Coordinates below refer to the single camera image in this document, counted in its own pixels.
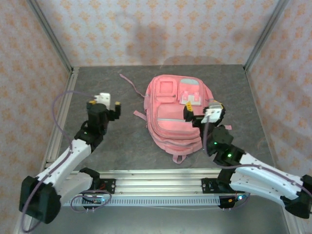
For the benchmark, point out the pink backpack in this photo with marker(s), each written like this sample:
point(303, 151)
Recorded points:
point(170, 131)

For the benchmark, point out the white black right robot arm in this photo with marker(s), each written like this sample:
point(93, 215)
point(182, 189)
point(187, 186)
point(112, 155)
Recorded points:
point(263, 180)

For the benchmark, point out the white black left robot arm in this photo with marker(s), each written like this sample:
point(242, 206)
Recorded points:
point(65, 161)

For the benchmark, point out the small circuit board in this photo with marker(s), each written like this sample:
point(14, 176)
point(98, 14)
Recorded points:
point(240, 198)
point(97, 201)

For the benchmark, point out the grey metal panel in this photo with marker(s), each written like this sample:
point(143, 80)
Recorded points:
point(158, 221)

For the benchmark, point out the aluminium side rail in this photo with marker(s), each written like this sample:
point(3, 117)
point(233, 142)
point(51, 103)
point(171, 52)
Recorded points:
point(59, 122)

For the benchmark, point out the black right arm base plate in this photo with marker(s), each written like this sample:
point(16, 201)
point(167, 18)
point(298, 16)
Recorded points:
point(207, 186)

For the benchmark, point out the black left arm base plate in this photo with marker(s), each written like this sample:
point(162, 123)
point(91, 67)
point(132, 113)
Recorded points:
point(109, 186)

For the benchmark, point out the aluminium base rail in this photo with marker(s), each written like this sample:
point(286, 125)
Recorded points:
point(158, 186)

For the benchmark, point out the slanted aluminium frame post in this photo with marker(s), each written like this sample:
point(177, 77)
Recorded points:
point(263, 36)
point(52, 36)

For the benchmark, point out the short aluminium frame post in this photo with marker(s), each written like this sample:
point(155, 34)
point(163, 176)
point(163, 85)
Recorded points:
point(18, 229)
point(293, 227)

